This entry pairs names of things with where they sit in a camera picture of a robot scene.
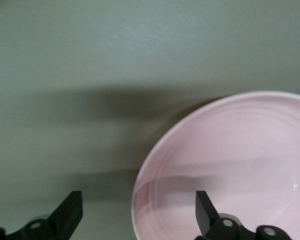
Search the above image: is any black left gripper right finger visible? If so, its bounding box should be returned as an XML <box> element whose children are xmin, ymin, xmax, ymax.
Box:
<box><xmin>194</xmin><ymin>190</ymin><xmax>291</xmax><ymax>240</ymax></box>

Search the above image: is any pink plate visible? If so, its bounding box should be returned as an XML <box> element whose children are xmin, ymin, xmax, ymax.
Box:
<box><xmin>130</xmin><ymin>90</ymin><xmax>300</xmax><ymax>240</ymax></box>

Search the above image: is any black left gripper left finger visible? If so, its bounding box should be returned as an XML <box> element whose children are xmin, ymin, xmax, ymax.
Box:
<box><xmin>0</xmin><ymin>190</ymin><xmax>84</xmax><ymax>240</ymax></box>

